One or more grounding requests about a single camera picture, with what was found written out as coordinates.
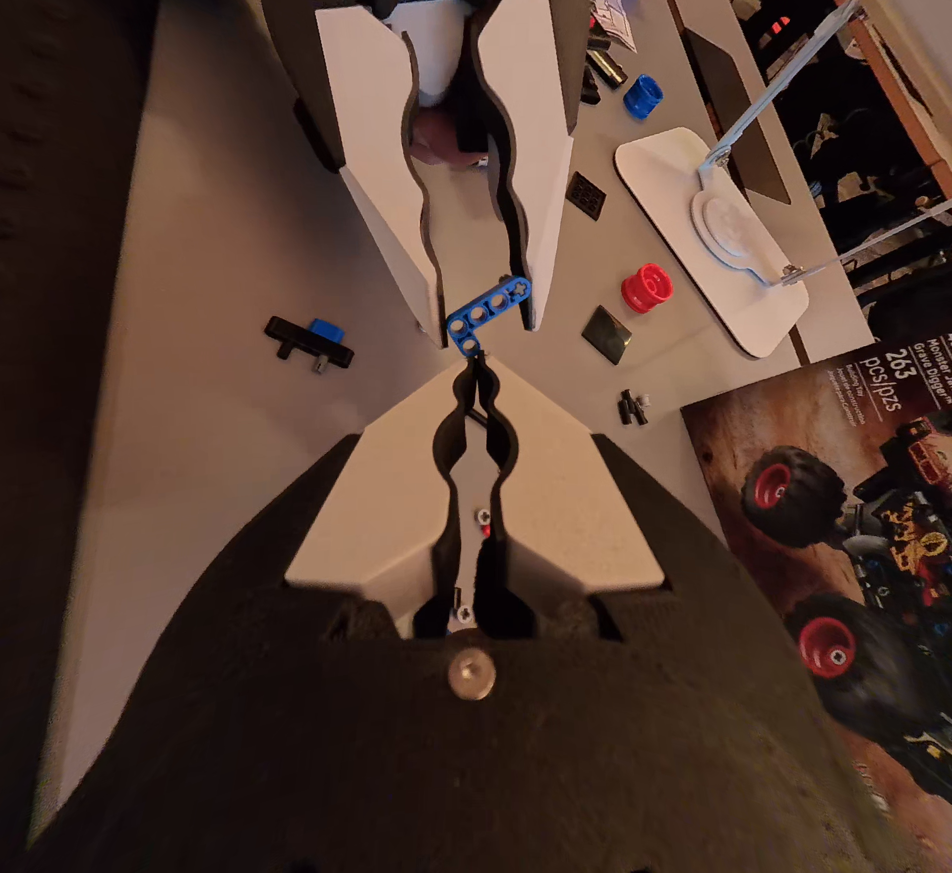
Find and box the black long beam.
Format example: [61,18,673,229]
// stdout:
[586,47,629,91]

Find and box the grey desk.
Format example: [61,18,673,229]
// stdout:
[30,0,879,844]

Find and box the red toy wheel hub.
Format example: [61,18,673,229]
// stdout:
[621,263,675,314]

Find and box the blue angled holed beam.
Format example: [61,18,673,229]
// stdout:
[446,276,534,357]

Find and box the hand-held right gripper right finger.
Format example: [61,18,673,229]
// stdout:
[476,352,665,639]

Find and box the blue toy wheel hub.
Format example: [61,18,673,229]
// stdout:
[622,74,664,120]

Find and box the dark grey holed beam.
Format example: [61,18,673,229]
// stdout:
[264,316,356,370]

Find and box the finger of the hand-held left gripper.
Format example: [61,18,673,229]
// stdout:
[314,4,449,349]
[465,0,576,333]

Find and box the black dimpled mat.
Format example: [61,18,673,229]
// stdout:
[0,0,165,873]

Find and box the white book stand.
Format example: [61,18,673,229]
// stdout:
[614,0,952,359]

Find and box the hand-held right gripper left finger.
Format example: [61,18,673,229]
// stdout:
[285,356,477,639]

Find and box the black grid plate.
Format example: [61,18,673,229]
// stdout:
[565,172,607,221]

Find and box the colourful sticker sheet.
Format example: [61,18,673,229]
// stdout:
[588,0,639,54]

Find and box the black square printed tile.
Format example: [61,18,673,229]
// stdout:
[581,305,634,366]

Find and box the toy truck set box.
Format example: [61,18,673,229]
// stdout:
[680,333,952,873]

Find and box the person's left hand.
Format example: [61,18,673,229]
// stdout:
[411,107,484,171]

